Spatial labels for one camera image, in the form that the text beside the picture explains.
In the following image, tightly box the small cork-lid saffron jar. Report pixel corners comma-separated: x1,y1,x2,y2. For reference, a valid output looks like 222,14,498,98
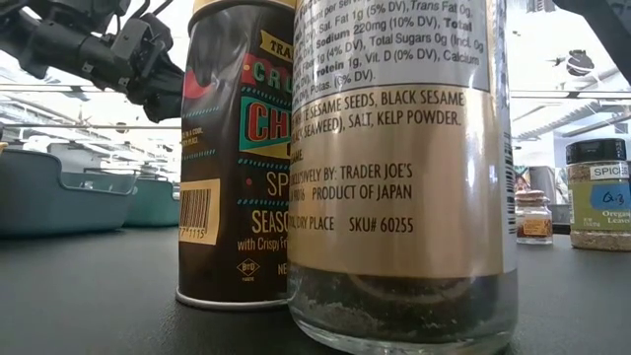
514,188,555,247

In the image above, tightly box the yellow-lid chili crunch can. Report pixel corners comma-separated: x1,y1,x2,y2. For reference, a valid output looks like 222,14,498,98
175,0,298,313

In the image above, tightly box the blue plastic bin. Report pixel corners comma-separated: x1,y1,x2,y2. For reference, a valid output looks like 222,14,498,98
0,147,140,238

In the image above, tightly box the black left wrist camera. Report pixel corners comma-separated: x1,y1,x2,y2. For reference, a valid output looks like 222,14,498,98
108,13,174,65

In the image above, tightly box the dark ceiling fixture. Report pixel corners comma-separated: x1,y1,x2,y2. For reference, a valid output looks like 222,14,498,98
549,48,596,78

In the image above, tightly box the gold-label furikake glass jar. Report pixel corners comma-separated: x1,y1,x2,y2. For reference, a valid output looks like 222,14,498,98
286,0,521,355

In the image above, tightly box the colourful patterned cloth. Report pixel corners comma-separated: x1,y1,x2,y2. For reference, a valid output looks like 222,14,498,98
512,165,532,194

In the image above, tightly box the teal plastic bin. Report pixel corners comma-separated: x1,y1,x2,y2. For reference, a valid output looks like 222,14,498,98
121,172,181,229

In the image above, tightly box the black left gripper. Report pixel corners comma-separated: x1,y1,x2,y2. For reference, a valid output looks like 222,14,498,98
120,51,186,125

